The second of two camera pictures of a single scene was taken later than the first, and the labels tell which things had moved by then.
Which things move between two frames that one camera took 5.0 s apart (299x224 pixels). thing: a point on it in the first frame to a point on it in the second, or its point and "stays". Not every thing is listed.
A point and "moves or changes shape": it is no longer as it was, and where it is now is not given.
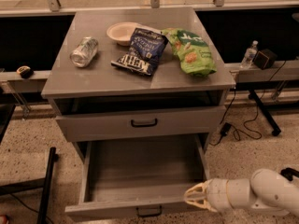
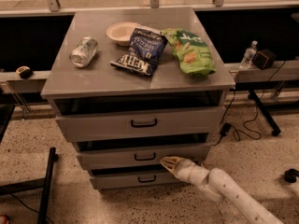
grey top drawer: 143,124 stays
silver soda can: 81,56 stays
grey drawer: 141,179 moves or changes shape
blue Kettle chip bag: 145,51 stays
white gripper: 217,194 to 187,169
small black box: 264,59 stays
